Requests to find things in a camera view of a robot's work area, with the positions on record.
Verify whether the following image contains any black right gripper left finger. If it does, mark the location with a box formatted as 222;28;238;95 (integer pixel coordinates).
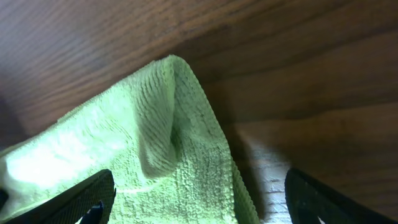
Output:
6;169;116;224

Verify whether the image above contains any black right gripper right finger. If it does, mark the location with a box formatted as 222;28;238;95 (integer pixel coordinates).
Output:
284;168;395;224

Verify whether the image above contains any green microfiber cloth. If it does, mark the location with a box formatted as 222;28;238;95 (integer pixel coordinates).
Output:
1;55;259;223

